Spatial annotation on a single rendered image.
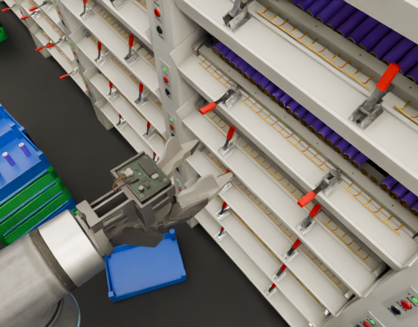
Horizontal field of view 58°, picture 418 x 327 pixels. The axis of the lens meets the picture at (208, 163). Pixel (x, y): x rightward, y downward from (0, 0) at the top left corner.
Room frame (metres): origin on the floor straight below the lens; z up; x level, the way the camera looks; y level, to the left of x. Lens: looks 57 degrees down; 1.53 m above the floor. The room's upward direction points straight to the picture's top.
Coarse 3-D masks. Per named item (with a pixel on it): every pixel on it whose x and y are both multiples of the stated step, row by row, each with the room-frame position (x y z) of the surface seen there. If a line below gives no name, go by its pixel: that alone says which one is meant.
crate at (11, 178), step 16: (16, 128) 0.84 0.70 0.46; (0, 144) 0.80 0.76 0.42; (16, 144) 0.81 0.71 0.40; (32, 144) 0.77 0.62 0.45; (0, 160) 0.74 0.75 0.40; (16, 160) 0.74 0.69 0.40; (32, 160) 0.74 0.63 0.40; (48, 160) 0.72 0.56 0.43; (0, 176) 0.67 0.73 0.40; (16, 176) 0.64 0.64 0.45; (32, 176) 0.67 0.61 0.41; (0, 192) 0.59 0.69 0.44
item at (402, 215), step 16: (208, 48) 0.66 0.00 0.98; (224, 64) 0.61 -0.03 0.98; (240, 80) 0.56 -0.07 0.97; (256, 96) 0.52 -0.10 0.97; (256, 112) 0.50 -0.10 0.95; (272, 112) 0.48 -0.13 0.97; (288, 128) 0.45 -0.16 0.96; (304, 128) 0.44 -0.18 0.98; (320, 144) 0.40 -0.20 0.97; (336, 160) 0.37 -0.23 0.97; (352, 176) 0.33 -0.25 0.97; (368, 192) 0.30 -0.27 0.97; (384, 192) 0.30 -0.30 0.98; (368, 208) 0.28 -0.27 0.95; (384, 208) 0.28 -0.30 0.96; (400, 208) 0.27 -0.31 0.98; (416, 224) 0.24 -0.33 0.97
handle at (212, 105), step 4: (224, 96) 0.53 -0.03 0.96; (228, 96) 0.53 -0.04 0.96; (216, 100) 0.52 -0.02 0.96; (220, 100) 0.52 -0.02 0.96; (224, 100) 0.52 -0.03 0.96; (208, 104) 0.51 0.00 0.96; (212, 104) 0.51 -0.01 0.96; (216, 104) 0.51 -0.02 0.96; (204, 108) 0.50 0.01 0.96; (208, 108) 0.50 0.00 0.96; (212, 108) 0.50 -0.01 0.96; (200, 112) 0.49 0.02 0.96; (204, 112) 0.49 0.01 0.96
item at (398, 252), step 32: (192, 32) 0.68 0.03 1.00; (192, 64) 0.65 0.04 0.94; (256, 128) 0.47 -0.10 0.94; (320, 128) 0.45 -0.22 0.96; (288, 160) 0.39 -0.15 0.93; (352, 160) 0.38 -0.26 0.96; (320, 192) 0.32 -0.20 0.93; (352, 192) 0.32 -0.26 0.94; (352, 224) 0.26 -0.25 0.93; (384, 224) 0.26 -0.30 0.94; (384, 256) 0.21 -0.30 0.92; (416, 256) 0.19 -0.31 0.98
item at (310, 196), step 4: (324, 180) 0.33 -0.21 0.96; (320, 184) 0.33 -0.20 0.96; (324, 184) 0.33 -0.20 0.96; (328, 184) 0.33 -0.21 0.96; (316, 188) 0.32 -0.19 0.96; (320, 188) 0.32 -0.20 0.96; (308, 192) 0.31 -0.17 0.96; (312, 192) 0.31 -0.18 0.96; (316, 192) 0.31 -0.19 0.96; (304, 196) 0.30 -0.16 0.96; (308, 196) 0.30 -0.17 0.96; (312, 196) 0.30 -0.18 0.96; (300, 200) 0.29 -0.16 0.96; (304, 200) 0.29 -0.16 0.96; (308, 200) 0.29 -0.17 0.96; (300, 204) 0.29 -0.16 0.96; (304, 204) 0.29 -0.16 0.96
